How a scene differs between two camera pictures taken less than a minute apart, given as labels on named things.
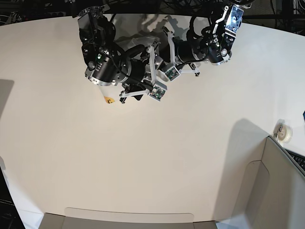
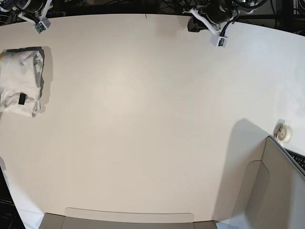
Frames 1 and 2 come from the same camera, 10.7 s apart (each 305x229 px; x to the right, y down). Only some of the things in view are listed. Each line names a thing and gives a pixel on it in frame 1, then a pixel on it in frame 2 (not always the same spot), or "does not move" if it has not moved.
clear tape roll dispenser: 282,131 does not move
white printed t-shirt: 111,93 → 21,73
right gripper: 181,53 → 195,25
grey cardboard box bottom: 96,218 does not move
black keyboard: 299,158 does not move
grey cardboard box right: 275,194 does not move
